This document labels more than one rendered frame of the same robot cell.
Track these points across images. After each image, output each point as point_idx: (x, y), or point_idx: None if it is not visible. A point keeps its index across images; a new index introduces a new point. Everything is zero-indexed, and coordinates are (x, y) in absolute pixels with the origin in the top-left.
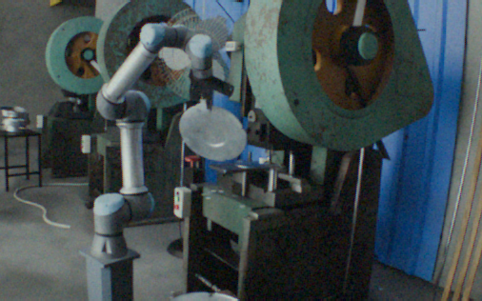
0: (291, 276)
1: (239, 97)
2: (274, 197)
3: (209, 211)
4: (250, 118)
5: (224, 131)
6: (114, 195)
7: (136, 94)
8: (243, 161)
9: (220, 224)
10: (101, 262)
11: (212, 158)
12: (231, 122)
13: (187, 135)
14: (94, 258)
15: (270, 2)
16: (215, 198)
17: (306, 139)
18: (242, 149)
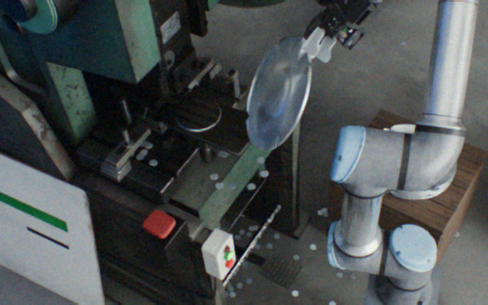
0: None
1: (159, 53)
2: (249, 91)
3: (215, 218)
4: (169, 65)
5: (274, 74)
6: (401, 241)
7: (369, 128)
8: (181, 125)
9: (235, 198)
10: (437, 273)
11: (252, 133)
12: (285, 48)
13: (281, 133)
14: (436, 287)
15: None
16: (222, 188)
17: None
18: (257, 77)
